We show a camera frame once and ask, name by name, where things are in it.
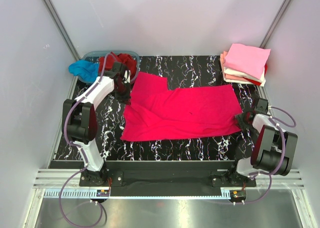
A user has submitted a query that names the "magenta t shirt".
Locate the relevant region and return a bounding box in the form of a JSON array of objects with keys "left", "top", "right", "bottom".
[{"left": 121, "top": 72, "right": 242, "bottom": 142}]

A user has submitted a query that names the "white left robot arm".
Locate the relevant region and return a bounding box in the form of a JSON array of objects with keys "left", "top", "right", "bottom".
[{"left": 61, "top": 62, "right": 131, "bottom": 186}]

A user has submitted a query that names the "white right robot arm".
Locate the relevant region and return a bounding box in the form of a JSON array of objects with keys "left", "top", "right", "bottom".
[{"left": 227, "top": 98, "right": 298, "bottom": 186}]

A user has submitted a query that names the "folded red t shirt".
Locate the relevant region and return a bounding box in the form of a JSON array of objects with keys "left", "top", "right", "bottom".
[{"left": 245, "top": 64, "right": 268, "bottom": 87}]

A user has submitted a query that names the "dark red t shirt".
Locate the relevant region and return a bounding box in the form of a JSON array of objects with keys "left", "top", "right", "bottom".
[{"left": 104, "top": 52, "right": 137, "bottom": 79}]

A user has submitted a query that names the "folded white t shirt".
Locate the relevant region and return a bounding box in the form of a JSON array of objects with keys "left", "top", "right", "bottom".
[{"left": 222, "top": 66, "right": 257, "bottom": 85}]

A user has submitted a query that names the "blue plastic basket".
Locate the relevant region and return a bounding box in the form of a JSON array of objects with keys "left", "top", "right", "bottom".
[{"left": 82, "top": 50, "right": 141, "bottom": 84}]

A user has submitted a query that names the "cyan blue t shirt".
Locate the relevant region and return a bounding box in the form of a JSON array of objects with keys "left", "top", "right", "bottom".
[{"left": 68, "top": 60, "right": 99, "bottom": 83}]

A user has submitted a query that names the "folded pink t shirt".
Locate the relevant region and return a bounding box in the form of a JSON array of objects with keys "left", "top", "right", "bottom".
[{"left": 223, "top": 44, "right": 271, "bottom": 79}]

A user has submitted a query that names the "folded salmon t shirt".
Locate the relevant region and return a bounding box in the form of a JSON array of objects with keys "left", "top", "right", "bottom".
[{"left": 219, "top": 50, "right": 253, "bottom": 83}]

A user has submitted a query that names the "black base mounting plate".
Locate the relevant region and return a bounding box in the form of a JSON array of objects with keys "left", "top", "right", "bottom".
[{"left": 79, "top": 161, "right": 256, "bottom": 198}]

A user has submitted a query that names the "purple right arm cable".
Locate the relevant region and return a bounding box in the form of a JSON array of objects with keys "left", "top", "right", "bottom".
[{"left": 231, "top": 106, "right": 298, "bottom": 205}]

